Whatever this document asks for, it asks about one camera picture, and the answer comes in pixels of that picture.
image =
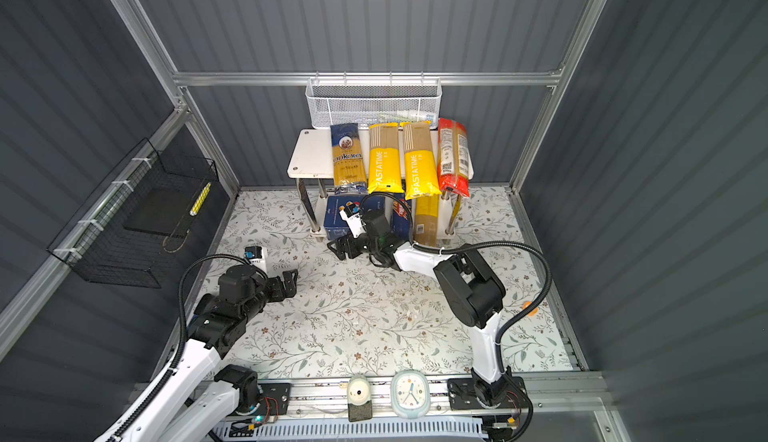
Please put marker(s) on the white analog clock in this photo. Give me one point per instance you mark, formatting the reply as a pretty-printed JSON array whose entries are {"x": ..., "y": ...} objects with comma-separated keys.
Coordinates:
[{"x": 410, "y": 394}]

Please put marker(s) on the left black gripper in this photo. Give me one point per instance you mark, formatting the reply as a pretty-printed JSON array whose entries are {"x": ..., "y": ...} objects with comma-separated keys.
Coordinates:
[{"x": 289, "y": 282}]

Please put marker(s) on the yellow spaghetti bag back side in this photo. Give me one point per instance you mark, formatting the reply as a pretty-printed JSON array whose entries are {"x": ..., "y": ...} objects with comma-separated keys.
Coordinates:
[{"x": 425, "y": 219}]

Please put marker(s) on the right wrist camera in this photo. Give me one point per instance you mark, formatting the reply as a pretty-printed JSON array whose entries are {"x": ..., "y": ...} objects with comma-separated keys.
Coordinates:
[{"x": 351, "y": 214}]

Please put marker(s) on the blue yellow spaghetti bag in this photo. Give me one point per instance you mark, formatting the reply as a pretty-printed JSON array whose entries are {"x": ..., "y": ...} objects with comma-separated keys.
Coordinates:
[{"x": 347, "y": 160}]

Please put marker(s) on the round white timer device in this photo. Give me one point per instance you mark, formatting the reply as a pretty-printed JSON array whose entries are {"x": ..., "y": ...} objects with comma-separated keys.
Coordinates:
[{"x": 359, "y": 399}]

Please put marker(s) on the yellow Pastatime spaghetti bag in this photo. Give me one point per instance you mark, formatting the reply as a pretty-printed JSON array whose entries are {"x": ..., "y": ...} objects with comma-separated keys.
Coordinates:
[
  {"x": 384, "y": 173},
  {"x": 420, "y": 168}
]

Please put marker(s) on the yellow green marker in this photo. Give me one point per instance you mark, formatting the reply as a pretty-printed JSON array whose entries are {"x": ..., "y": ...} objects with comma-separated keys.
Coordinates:
[{"x": 200, "y": 200}]

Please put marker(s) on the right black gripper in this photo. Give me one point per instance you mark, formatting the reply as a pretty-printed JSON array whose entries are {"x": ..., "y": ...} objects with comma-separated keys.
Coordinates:
[{"x": 344, "y": 248}]

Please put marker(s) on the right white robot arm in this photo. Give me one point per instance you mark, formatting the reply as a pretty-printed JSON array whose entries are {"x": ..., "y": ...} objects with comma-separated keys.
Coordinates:
[{"x": 472, "y": 290}]

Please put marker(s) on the white wire mesh basket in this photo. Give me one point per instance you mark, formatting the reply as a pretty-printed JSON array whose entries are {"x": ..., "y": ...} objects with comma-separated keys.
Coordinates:
[{"x": 368, "y": 105}]

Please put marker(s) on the red spaghetti bag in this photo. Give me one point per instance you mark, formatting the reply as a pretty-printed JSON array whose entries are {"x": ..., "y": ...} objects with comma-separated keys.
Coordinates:
[{"x": 454, "y": 158}]

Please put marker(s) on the narrow blue Barilla spaghetti box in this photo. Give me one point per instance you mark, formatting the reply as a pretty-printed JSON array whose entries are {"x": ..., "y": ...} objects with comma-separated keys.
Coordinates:
[{"x": 400, "y": 223}]

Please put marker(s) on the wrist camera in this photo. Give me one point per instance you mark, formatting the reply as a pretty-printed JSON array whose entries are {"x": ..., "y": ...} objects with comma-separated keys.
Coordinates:
[
  {"x": 351, "y": 214},
  {"x": 255, "y": 256}
]

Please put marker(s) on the white two-tier shelf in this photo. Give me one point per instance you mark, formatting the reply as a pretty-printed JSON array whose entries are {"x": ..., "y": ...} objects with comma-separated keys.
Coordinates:
[{"x": 312, "y": 160}]

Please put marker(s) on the white tube in basket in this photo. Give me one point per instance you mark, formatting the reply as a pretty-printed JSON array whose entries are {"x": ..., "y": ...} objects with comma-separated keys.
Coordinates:
[{"x": 416, "y": 116}]

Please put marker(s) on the large blue Barilla pasta box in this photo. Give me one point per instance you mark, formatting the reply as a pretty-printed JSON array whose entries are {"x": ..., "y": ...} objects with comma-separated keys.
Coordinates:
[{"x": 339, "y": 217}]

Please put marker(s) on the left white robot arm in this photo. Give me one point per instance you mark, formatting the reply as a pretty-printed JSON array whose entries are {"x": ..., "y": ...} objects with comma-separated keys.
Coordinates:
[{"x": 219, "y": 321}]

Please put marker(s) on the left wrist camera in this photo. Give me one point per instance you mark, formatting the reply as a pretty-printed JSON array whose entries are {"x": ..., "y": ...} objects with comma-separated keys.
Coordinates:
[{"x": 255, "y": 256}]

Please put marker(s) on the black wire basket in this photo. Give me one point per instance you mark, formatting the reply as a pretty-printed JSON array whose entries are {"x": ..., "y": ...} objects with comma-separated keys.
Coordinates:
[{"x": 134, "y": 233}]

